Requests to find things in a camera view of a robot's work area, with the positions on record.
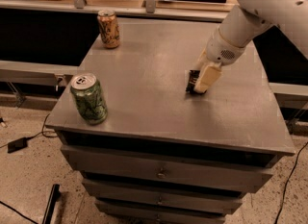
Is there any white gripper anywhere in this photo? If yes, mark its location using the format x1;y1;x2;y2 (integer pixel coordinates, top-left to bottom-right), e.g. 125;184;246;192
193;29;245;93

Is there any black rxbar chocolate bar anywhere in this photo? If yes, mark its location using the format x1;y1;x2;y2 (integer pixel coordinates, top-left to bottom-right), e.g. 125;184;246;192
186;70;206;95

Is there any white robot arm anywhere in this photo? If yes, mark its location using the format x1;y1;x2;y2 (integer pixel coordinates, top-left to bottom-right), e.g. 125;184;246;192
192;0;308;93

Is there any orange soda can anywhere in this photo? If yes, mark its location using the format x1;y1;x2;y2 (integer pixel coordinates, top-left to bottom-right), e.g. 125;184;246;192
97;11;120;49

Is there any green soda can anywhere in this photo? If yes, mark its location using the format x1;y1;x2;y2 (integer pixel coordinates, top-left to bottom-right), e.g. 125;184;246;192
70;73;108;125

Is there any grey drawer cabinet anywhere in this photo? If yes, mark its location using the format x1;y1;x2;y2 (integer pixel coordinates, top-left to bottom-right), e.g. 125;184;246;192
47;18;295;224

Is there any black bar on floor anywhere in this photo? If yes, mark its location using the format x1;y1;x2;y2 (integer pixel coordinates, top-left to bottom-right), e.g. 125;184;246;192
42;184;61;224

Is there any black power adapter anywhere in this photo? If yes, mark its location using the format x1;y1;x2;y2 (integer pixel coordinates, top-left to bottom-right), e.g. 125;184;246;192
8;137;27;154

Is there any grey metal shelf rail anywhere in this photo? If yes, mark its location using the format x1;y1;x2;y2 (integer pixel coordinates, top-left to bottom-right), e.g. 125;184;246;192
0;0;232;23

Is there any black cable right floor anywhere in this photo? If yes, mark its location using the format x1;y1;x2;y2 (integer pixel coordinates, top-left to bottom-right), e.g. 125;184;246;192
273;140;308;224

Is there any black cable floor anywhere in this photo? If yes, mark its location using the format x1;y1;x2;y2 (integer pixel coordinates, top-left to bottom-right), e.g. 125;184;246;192
273;140;308;224
0;200;39;224

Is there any black cable left floor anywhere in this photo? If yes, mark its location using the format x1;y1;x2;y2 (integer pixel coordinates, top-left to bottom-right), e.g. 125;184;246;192
0;200;39;224

